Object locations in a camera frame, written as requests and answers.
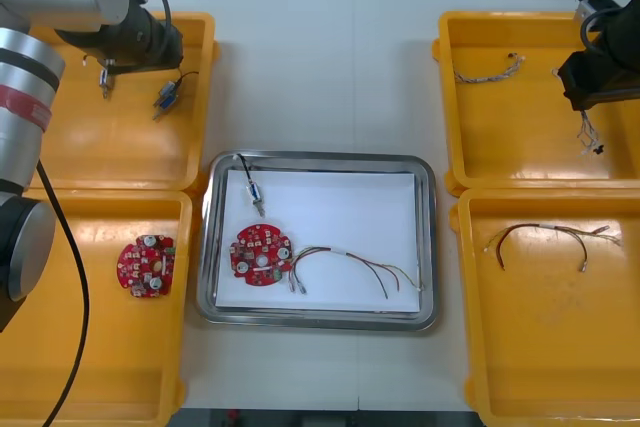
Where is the steel tray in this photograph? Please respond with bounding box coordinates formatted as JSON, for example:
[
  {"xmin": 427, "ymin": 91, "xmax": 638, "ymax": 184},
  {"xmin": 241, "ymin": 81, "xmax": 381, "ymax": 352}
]
[{"xmin": 195, "ymin": 149, "xmax": 442, "ymax": 333}]

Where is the yellow-orange plastic bin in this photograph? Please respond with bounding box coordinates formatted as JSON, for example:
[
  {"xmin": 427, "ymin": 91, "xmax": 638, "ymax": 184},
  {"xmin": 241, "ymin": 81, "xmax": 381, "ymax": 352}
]
[
  {"xmin": 432, "ymin": 10, "xmax": 640, "ymax": 198},
  {"xmin": 19, "ymin": 10, "xmax": 221, "ymax": 193},
  {"xmin": 0, "ymin": 188, "xmax": 201, "ymax": 427},
  {"xmin": 448, "ymin": 188, "xmax": 640, "ymax": 427}
]

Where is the metal solenoid white label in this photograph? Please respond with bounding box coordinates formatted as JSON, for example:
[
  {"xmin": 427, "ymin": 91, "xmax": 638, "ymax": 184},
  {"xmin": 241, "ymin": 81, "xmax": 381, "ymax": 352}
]
[{"xmin": 81, "ymin": 55, "xmax": 115, "ymax": 101}]

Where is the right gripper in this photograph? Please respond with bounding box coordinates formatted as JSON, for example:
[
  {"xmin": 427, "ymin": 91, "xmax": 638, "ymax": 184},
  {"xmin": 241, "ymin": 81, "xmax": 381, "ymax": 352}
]
[{"xmin": 557, "ymin": 44, "xmax": 640, "ymax": 112}]

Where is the white sheet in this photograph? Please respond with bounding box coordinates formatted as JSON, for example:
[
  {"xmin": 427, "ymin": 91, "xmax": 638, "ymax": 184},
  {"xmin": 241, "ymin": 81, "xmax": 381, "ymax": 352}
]
[{"xmin": 215, "ymin": 169, "xmax": 421, "ymax": 316}]

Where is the blue-white twisted wire harness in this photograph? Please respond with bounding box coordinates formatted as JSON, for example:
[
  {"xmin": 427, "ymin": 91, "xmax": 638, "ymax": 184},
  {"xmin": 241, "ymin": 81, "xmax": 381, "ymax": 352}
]
[
  {"xmin": 550, "ymin": 67, "xmax": 606, "ymax": 157},
  {"xmin": 452, "ymin": 50, "xmax": 527, "ymax": 84}
]

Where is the red black green-yellow wire harness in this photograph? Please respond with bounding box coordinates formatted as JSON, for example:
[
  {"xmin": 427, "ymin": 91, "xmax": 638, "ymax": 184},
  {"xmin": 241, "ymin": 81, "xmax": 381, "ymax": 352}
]
[
  {"xmin": 482, "ymin": 222, "xmax": 624, "ymax": 273},
  {"xmin": 287, "ymin": 245, "xmax": 426, "ymax": 301}
]

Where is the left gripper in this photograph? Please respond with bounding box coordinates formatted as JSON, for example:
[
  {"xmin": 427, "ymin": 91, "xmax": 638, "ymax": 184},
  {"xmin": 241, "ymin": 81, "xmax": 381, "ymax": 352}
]
[{"xmin": 97, "ymin": 57, "xmax": 182, "ymax": 75}]

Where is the round red circuit board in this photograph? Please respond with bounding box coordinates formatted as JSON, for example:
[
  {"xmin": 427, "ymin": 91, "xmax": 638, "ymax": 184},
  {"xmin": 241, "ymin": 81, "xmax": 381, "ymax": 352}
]
[
  {"xmin": 228, "ymin": 224, "xmax": 297, "ymax": 289},
  {"xmin": 117, "ymin": 233, "xmax": 177, "ymax": 300}
]

